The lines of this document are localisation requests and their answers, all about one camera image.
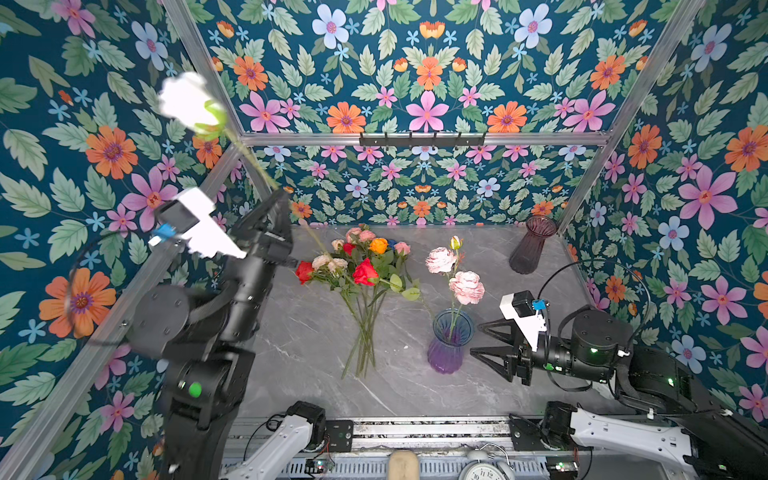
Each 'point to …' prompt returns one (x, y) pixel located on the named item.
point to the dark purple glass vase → (526, 255)
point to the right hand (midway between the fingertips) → (477, 338)
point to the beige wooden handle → (403, 465)
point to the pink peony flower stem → (466, 287)
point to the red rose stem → (368, 273)
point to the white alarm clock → (480, 466)
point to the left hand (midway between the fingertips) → (286, 182)
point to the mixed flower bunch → (362, 302)
